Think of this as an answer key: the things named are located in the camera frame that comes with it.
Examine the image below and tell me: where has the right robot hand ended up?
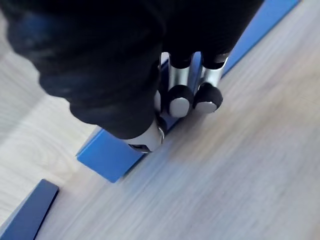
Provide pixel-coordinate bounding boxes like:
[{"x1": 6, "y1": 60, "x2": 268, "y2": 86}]
[{"x1": 0, "y1": 0, "x2": 265, "y2": 154}]

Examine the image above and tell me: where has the dark blue folder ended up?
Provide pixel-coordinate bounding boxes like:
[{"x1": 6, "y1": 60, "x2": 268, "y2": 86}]
[{"x1": 0, "y1": 178, "x2": 60, "y2": 240}]

